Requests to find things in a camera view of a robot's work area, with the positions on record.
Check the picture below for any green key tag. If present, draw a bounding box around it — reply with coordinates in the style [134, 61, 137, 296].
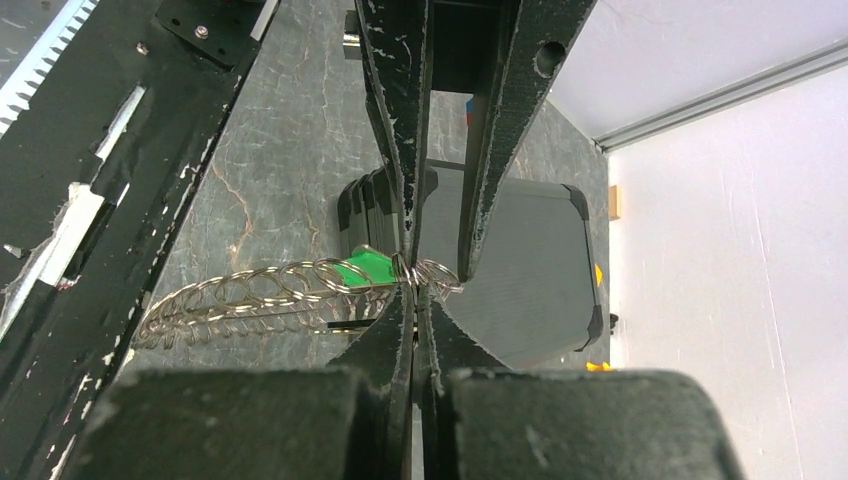
[333, 245, 397, 287]

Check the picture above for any tan wooden block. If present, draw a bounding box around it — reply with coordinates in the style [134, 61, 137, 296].
[608, 185, 622, 221]

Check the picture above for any metal disc keyring with rings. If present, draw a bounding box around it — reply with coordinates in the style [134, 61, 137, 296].
[132, 253, 464, 350]

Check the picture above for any dark grey hard case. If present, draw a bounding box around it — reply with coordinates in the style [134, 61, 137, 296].
[335, 160, 604, 367]

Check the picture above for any white cable duct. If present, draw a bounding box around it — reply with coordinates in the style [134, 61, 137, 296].
[1, 1, 98, 133]

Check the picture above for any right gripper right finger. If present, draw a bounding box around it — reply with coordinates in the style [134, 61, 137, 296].
[418, 296, 744, 479]

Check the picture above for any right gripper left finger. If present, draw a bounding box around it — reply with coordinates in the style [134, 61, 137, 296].
[63, 285, 414, 479]

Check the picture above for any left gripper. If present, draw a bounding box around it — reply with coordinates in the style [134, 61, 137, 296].
[346, 1, 595, 281]

